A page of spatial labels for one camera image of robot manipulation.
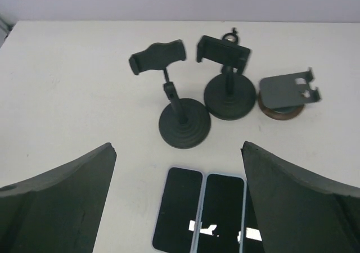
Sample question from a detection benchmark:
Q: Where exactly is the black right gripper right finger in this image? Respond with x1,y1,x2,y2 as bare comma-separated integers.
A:
241,141,359,252

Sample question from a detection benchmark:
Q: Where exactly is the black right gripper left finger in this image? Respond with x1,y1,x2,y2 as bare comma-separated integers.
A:
1,143,116,252

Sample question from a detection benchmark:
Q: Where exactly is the black cased smartphone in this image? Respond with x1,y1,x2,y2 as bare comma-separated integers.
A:
241,188,265,253

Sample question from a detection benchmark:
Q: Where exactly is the light blue smartphone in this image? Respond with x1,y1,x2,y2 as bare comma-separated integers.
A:
196,173,245,252

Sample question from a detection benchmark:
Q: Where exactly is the brown base phone stand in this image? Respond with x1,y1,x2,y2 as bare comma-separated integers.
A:
258,67,322,121

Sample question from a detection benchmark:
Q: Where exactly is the lavender smartphone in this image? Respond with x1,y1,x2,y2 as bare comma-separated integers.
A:
152,167,203,252

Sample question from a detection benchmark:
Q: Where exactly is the black clamp phone stand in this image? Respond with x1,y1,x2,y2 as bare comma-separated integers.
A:
196,28,257,121

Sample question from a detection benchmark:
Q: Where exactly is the black round base phone stand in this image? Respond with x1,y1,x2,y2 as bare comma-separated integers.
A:
129,39,211,149

